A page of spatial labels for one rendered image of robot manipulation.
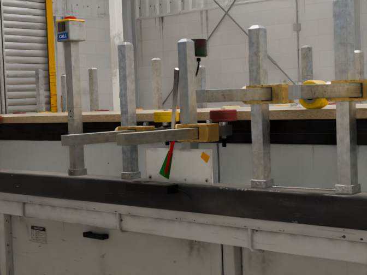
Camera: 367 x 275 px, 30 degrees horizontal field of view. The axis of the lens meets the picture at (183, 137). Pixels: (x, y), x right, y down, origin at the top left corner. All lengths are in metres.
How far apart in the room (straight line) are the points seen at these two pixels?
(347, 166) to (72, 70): 1.04
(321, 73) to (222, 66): 1.81
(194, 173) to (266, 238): 0.28
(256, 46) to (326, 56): 8.17
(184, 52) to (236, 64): 8.89
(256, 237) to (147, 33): 10.39
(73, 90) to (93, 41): 9.64
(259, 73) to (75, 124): 0.77
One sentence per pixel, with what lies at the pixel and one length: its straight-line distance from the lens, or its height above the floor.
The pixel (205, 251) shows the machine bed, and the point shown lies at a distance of 2.30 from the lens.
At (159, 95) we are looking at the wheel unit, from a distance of 3.55.
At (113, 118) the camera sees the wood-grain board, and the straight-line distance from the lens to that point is 2.44.
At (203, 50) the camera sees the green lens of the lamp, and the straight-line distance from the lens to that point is 1.98.
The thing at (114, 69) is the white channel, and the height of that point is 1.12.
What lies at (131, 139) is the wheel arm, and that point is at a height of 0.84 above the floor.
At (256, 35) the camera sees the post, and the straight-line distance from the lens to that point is 1.80.
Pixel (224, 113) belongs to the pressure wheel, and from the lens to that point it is 1.99.
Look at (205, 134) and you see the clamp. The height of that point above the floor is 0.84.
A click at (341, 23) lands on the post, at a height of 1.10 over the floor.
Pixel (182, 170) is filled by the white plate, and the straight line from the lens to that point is 1.97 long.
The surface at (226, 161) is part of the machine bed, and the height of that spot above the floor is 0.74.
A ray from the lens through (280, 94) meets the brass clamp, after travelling 1.74.
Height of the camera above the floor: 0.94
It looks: 3 degrees down
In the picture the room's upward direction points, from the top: 2 degrees counter-clockwise
